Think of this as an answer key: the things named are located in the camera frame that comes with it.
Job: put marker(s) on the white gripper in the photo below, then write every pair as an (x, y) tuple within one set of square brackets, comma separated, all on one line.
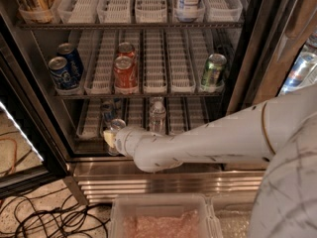
[(121, 142)]

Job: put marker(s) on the redbull can shelf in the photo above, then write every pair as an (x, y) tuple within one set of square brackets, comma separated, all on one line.
[(115, 126), (108, 112)]

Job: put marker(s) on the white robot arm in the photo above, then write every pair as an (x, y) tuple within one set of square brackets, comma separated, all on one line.
[(281, 131)]

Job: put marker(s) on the stainless steel fridge base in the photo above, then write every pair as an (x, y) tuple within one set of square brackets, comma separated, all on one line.
[(99, 180)]

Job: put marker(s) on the front red coke can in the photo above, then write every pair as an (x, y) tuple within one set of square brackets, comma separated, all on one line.
[(125, 72)]

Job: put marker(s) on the red coke can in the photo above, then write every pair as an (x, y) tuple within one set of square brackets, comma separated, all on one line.
[(125, 72), (126, 49)]

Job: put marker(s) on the open fridge door left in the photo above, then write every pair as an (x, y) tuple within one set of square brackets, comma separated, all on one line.
[(20, 112)]

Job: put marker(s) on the front blue pepsi can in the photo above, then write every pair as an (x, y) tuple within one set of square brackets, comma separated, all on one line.
[(61, 74)]

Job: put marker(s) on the blue pepsi can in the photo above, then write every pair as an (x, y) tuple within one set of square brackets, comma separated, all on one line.
[(70, 52), (61, 74)]

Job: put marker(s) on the rear red coke can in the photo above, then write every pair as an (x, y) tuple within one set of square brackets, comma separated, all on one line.
[(126, 49)]

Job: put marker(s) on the rear blue pepsi can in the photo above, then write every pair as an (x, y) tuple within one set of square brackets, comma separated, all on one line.
[(70, 52)]

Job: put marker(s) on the green soda can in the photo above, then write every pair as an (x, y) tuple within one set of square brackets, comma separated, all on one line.
[(213, 70)]

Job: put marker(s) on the closed glass fridge door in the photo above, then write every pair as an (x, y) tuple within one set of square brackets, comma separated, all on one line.
[(272, 36)]

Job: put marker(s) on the large redbull can behind glass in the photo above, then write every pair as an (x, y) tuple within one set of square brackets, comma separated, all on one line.
[(302, 66)]

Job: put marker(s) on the clear water bottle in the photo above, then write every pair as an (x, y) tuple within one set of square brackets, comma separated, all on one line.
[(157, 117)]

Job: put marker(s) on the left clear plastic bin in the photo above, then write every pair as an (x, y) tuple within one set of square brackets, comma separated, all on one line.
[(159, 205)]

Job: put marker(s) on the clear plastic bin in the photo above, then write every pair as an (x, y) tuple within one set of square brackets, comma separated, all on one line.
[(233, 200), (159, 205)]

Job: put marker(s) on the pink bubble wrap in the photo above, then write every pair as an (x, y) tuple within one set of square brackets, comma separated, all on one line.
[(184, 226)]

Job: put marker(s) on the right clear plastic bin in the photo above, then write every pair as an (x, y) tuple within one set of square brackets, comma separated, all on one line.
[(233, 200)]

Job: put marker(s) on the clear bubble wrap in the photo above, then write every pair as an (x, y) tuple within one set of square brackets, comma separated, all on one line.
[(234, 223)]

